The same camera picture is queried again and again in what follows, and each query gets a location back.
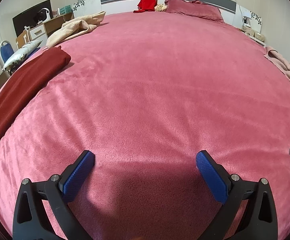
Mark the black flat screen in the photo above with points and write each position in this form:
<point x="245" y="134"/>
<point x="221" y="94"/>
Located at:
<point x="25" y="21"/>

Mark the white flower print nightstand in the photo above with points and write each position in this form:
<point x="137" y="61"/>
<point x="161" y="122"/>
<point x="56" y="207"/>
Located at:
<point x="90" y="6"/>
<point x="256" y="22"/>

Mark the white drawer unit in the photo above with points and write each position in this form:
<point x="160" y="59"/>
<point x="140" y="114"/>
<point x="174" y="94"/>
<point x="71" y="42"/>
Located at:
<point x="37" y="32"/>

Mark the light pink knit sweater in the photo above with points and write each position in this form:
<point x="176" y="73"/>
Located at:
<point x="287" y="68"/>

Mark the silver pillow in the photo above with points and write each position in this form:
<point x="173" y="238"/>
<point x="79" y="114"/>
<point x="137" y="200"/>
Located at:
<point x="22" y="53"/>

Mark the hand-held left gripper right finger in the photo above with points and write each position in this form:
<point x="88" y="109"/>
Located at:
<point x="211" y="177"/>

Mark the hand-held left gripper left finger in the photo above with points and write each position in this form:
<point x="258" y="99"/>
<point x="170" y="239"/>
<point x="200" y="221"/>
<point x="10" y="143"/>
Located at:
<point x="78" y="177"/>

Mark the dark red garment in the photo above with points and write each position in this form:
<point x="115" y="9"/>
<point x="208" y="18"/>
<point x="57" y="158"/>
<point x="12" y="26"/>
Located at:
<point x="22" y="87"/>

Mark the blue chair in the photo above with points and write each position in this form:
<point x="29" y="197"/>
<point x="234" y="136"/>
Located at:
<point x="7" y="51"/>

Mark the beige knit garment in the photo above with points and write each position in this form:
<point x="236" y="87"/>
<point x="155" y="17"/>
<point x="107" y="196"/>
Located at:
<point x="72" y="27"/>

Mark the beige plush toy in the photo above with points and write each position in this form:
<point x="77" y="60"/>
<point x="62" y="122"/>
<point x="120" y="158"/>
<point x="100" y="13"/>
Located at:
<point x="160" y="8"/>

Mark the brown cardboard box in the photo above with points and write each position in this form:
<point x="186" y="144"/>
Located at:
<point x="56" y="25"/>

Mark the white round robot toy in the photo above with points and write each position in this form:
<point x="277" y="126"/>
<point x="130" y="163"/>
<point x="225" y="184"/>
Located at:
<point x="43" y="15"/>

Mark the teal storage box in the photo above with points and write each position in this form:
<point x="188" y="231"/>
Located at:
<point x="66" y="10"/>

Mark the pink fleece bed blanket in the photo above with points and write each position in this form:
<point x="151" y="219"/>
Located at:
<point x="147" y="85"/>

